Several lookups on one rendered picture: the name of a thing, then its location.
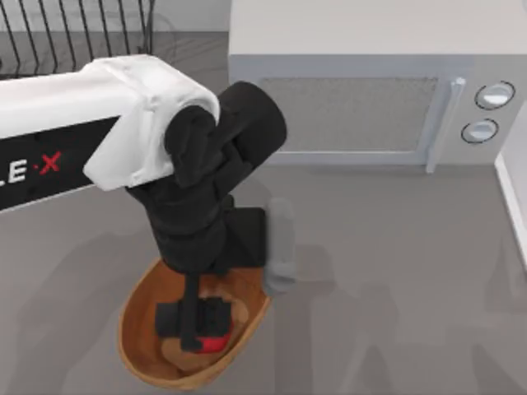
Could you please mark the microwave door with mesh window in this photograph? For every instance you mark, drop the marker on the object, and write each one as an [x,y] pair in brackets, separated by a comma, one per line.
[350,115]

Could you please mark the small red object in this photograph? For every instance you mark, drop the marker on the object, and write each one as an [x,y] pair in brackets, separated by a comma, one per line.
[214,345]

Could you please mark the large round microwave knob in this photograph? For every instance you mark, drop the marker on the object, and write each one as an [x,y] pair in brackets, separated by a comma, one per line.
[495,94]

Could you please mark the pale grey rounded box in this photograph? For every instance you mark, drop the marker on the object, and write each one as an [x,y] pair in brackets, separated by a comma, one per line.
[281,247]

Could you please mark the small round microwave knob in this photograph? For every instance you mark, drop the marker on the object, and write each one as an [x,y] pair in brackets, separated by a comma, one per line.
[480,131]

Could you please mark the brown wooden basket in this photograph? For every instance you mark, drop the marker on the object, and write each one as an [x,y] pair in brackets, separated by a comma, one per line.
[140,321]

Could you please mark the light brown bread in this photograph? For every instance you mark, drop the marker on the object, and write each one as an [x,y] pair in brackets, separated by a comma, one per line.
[173,354]

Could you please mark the pale microwave oven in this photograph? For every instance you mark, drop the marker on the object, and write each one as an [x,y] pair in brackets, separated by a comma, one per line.
[370,29]

